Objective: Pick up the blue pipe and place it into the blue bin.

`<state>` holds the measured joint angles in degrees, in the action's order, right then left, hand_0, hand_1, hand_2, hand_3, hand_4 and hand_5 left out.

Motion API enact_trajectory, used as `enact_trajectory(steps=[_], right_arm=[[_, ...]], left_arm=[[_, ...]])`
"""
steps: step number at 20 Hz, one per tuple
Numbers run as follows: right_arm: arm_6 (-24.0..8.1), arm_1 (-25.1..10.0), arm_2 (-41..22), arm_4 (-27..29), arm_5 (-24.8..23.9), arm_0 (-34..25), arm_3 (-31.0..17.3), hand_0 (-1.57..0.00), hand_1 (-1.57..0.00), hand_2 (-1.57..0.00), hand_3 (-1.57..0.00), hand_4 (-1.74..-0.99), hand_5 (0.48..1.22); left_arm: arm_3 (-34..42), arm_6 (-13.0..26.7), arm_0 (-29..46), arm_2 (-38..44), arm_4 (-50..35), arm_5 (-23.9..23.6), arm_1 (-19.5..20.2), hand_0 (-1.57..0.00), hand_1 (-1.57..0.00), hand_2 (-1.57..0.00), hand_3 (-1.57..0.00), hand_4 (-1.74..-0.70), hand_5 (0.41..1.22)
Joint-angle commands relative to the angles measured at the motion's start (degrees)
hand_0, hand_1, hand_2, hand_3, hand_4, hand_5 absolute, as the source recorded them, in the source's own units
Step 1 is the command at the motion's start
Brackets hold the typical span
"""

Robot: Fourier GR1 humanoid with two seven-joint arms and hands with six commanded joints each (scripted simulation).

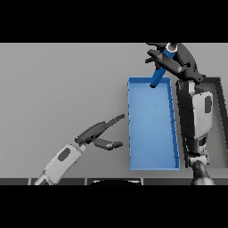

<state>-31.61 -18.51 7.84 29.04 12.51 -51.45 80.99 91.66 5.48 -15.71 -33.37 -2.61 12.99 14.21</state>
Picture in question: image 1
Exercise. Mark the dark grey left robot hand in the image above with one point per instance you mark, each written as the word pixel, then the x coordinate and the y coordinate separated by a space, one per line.
pixel 94 131

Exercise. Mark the blue pipe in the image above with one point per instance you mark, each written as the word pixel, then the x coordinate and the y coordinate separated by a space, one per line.
pixel 161 64

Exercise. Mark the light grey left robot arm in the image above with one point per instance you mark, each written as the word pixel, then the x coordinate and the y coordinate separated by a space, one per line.
pixel 61 162

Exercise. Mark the dark grey bin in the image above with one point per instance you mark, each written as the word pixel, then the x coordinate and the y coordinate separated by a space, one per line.
pixel 221 118

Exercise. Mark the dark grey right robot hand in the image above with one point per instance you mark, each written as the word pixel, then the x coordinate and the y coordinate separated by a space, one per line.
pixel 178 63

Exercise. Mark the blue bin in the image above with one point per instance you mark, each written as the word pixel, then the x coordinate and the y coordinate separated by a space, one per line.
pixel 153 124

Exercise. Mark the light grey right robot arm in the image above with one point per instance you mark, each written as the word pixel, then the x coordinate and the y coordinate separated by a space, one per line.
pixel 197 118

